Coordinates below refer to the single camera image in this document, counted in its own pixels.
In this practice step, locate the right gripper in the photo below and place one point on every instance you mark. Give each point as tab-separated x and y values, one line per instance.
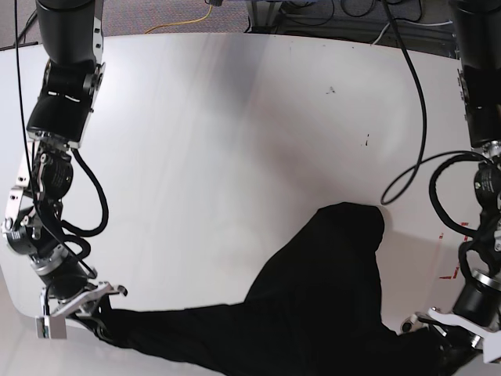
69	293

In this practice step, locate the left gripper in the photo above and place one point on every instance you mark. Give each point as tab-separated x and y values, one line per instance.
471	328

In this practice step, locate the black t-shirt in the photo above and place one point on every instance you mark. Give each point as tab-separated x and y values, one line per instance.
314	309

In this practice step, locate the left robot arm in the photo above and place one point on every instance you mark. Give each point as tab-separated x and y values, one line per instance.
477	27

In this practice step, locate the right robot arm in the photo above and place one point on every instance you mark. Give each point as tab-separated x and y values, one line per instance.
72	35

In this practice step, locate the red tape rectangle marking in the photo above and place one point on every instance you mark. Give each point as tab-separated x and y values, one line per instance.
449	242

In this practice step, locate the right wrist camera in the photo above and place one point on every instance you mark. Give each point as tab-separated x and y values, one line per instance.
50	327

